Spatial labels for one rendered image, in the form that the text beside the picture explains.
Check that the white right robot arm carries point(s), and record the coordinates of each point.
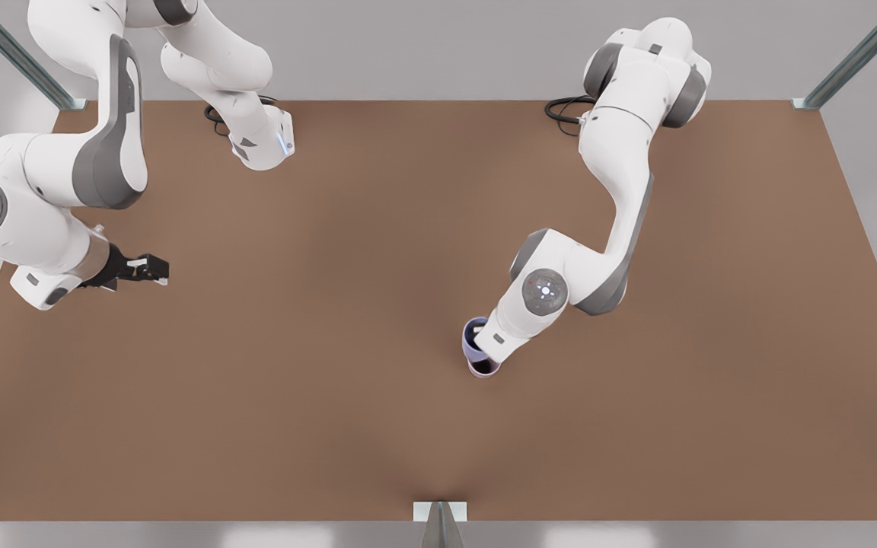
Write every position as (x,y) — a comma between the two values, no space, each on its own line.
(43,205)

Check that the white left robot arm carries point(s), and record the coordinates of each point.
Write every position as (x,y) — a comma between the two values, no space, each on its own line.
(625,152)

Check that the purple cup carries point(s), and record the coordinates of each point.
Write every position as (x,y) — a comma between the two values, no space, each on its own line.
(470,342)

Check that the pink cup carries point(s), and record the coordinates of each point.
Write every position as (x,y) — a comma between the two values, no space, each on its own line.
(484,375)

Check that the silver frame post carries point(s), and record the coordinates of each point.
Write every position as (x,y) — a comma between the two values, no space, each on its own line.
(20,57)
(857,57)
(439,521)

